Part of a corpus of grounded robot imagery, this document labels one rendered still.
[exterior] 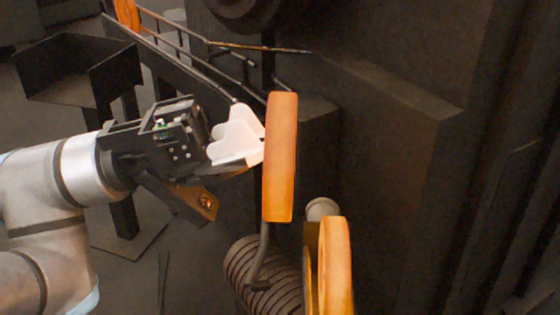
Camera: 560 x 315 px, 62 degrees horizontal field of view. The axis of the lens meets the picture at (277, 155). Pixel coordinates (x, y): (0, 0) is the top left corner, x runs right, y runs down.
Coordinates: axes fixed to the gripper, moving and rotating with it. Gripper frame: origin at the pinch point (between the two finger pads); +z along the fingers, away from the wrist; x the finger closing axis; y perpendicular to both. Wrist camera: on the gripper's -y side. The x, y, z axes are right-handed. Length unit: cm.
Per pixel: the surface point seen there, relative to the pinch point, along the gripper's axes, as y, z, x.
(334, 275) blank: -18.0, 2.5, -5.2
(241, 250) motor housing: -36.1, -18.9, 20.0
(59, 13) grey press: -32, -189, 287
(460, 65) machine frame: -6.0, 25.6, 20.0
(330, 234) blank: -15.6, 2.7, -0.4
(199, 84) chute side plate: -17, -29, 62
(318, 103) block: -13.7, 2.7, 32.1
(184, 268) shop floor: -79, -59, 60
